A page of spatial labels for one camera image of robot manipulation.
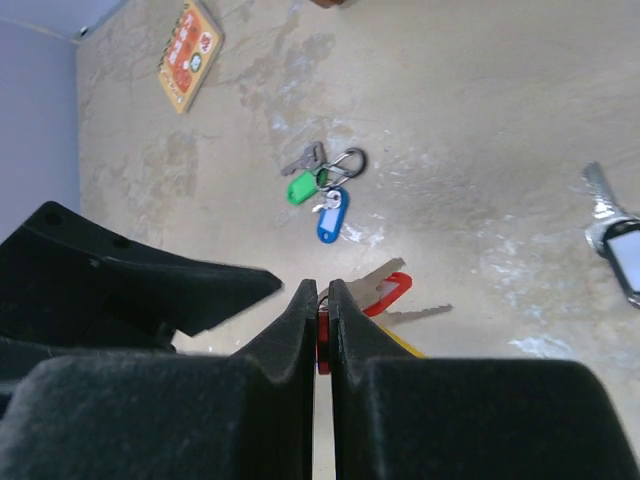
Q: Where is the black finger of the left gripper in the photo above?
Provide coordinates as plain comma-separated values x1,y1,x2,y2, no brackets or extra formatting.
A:
1,201,282,350

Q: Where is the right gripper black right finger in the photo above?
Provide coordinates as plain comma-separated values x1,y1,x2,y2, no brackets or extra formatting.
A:
328,280,639,479

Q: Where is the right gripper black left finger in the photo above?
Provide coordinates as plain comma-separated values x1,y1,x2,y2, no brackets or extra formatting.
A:
1,280,318,479

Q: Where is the red S-shaped carabiner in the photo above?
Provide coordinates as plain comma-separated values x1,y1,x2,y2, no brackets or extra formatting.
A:
316,295,331,375

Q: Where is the red key tag with key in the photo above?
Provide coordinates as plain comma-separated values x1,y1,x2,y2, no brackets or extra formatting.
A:
346,258,453,326

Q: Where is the blue key tag with key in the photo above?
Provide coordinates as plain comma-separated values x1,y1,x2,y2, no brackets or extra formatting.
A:
312,187,349,244

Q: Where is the green key tag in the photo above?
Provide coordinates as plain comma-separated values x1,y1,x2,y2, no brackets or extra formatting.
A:
280,141,328,205

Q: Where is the black S-shaped carabiner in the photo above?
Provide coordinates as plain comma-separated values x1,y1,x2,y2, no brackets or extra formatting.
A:
316,147,368,191

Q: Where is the black key tag with key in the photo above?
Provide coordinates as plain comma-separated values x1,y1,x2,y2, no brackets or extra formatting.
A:
582,162,639,308

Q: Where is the orange spiral notebook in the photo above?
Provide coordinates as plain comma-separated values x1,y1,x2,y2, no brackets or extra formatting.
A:
157,1,224,114

